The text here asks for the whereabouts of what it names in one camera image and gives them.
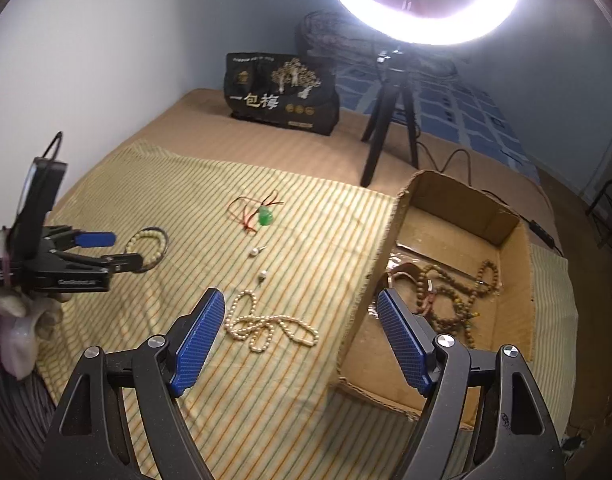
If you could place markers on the dark brown wide bangle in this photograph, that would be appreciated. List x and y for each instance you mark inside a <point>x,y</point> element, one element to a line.
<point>403,270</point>

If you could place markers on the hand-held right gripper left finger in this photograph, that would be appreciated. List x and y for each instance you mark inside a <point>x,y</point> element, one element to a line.
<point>198,340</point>

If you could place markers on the yellow striped cloth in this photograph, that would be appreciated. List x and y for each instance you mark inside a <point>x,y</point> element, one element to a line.
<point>186,200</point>

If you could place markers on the person's left hand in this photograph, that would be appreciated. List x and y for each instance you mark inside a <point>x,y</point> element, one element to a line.
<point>16,332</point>

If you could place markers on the cardboard box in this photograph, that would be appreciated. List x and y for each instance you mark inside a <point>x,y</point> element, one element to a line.
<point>386,360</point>

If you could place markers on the blue patterned bed sheet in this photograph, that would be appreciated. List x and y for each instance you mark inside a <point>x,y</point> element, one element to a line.
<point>466,110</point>

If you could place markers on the black tripod stand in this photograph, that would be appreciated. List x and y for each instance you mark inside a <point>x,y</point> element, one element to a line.
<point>381,125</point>

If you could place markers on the small pearl earring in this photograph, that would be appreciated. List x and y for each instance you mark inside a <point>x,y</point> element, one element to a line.
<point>263,275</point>
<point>256,251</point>

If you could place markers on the tan bed cover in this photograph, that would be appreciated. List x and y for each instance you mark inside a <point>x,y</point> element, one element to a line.
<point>186,115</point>

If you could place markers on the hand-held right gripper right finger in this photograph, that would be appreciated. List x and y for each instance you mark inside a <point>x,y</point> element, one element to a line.
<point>401,340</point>

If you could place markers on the dark striped fabric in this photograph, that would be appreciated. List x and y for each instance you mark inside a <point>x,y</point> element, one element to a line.
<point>16,425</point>

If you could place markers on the black metal rack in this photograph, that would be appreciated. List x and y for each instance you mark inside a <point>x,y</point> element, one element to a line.
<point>606,210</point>

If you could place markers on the black printed snack bag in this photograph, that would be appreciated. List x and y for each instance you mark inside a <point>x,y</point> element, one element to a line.
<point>281,95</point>

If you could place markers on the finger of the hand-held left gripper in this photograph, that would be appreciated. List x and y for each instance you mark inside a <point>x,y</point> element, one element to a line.
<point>123,261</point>
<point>93,239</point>

